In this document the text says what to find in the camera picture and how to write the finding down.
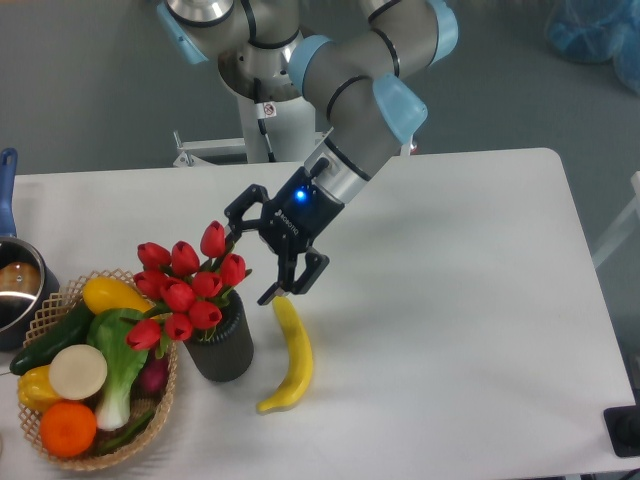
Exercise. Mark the purple onion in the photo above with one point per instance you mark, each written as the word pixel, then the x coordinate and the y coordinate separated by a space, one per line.
pixel 153 377

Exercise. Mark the green cucumber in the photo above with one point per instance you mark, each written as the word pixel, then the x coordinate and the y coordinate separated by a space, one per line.
pixel 71 330

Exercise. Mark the blue plastic bag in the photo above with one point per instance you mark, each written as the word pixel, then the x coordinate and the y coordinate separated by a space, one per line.
pixel 596 32

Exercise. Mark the yellow banana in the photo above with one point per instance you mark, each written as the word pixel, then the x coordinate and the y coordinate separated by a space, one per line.
pixel 301 362

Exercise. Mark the green chili pepper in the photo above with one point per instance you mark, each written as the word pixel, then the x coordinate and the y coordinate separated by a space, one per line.
pixel 125 437

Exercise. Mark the blue handled saucepan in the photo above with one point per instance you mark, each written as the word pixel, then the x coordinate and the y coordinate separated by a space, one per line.
pixel 26 280

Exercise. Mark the green bok choy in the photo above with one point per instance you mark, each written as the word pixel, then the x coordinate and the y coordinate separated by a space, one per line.
pixel 107 333

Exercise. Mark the yellow squash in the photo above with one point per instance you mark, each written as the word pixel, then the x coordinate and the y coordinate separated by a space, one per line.
pixel 105 293

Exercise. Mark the woven wicker basket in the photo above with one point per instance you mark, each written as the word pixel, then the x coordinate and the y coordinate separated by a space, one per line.
pixel 53 310

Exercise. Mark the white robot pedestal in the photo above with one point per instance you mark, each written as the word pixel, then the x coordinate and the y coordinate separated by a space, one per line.
pixel 278 124

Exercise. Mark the dark grey ribbed vase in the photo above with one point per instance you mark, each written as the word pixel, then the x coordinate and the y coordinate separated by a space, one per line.
pixel 228 353

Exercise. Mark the white frame at right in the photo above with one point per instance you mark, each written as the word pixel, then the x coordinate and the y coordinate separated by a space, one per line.
pixel 619 230

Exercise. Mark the black device at table edge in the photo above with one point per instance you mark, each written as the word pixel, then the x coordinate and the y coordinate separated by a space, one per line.
pixel 623 429

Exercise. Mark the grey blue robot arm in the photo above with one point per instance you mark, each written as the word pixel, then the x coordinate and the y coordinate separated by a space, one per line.
pixel 339 111

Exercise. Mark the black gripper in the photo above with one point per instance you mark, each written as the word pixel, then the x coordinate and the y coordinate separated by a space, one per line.
pixel 289 223

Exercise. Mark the orange fruit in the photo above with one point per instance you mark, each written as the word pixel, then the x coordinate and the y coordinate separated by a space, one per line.
pixel 68 429

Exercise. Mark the red tulip bouquet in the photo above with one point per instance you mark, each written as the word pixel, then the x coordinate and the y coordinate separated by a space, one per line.
pixel 190 287

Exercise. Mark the yellow bell pepper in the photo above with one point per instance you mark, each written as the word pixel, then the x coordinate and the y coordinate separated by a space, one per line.
pixel 35 390

